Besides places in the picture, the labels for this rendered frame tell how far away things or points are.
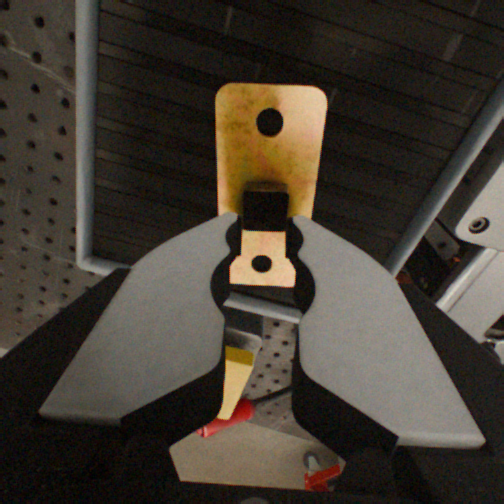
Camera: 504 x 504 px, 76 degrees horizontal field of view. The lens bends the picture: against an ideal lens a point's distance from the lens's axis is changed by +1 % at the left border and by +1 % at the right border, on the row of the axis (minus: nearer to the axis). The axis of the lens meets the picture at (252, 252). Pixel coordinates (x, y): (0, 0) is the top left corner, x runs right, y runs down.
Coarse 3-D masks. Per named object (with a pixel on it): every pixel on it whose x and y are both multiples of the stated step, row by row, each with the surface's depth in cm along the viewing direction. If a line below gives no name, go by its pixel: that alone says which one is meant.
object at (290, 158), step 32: (224, 96) 11; (256, 96) 11; (288, 96) 11; (320, 96) 11; (224, 128) 12; (256, 128) 11; (288, 128) 11; (320, 128) 11; (224, 160) 12; (256, 160) 12; (288, 160) 12; (224, 192) 13; (256, 192) 12; (288, 192) 12; (256, 224) 13
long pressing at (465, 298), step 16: (464, 256) 34; (480, 256) 32; (496, 256) 32; (464, 272) 33; (480, 272) 33; (496, 272) 33; (448, 288) 35; (464, 288) 34; (480, 288) 35; (496, 288) 35; (448, 304) 36; (464, 304) 36; (480, 304) 36; (496, 304) 36; (464, 320) 37; (480, 320) 37; (496, 320) 37; (480, 336) 38
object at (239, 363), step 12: (228, 348) 19; (228, 360) 19; (240, 360) 19; (252, 360) 19; (228, 372) 19; (240, 372) 19; (228, 384) 20; (240, 384) 20; (228, 396) 21; (228, 408) 21
